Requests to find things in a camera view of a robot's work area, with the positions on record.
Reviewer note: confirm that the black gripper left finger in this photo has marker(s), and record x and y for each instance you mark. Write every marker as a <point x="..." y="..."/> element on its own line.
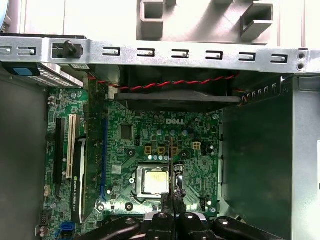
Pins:
<point x="160" y="227"/>

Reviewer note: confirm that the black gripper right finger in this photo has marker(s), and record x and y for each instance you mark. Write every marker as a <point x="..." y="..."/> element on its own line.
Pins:
<point x="190" y="228"/>

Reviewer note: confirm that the metal locking lever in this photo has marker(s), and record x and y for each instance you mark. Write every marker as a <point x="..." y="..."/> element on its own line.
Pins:
<point x="137" y="198"/>

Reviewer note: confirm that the silver CPU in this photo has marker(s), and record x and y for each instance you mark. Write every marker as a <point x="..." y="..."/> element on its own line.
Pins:
<point x="156" y="181"/>

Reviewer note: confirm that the CPU socket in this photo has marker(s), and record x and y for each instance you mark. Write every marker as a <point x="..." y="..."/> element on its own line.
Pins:
<point x="139" y="172"/>

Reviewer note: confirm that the green motherboard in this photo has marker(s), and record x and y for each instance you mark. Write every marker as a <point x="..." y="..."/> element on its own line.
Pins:
<point x="117" y="155"/>

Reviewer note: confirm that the blue expansion slot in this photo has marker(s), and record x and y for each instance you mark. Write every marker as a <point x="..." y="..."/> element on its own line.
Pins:
<point x="104" y="150"/>

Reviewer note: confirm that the black graphics card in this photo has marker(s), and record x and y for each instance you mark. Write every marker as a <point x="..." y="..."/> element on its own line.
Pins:
<point x="93" y="150"/>

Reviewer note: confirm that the grey power supply unit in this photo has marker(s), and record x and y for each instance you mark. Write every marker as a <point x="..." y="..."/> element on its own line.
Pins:
<point x="262" y="150"/>

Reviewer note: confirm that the white expansion slot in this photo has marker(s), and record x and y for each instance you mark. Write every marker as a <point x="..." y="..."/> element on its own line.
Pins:
<point x="71" y="147"/>

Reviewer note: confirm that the black expansion slot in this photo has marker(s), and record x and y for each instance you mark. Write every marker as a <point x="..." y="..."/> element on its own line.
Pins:
<point x="59" y="160"/>

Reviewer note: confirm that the black case fan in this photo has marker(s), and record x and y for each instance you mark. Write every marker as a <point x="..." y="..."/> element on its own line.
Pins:
<point x="180" y="100"/>

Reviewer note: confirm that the black PC case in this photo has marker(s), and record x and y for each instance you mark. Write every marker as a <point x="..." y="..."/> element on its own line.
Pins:
<point x="128" y="53"/>

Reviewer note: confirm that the grey parts rack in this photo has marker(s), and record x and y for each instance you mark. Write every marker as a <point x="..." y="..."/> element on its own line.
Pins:
<point x="200" y="25"/>

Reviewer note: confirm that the blue plastic latch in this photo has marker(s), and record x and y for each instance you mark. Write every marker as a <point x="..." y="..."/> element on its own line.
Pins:
<point x="25" y="71"/>

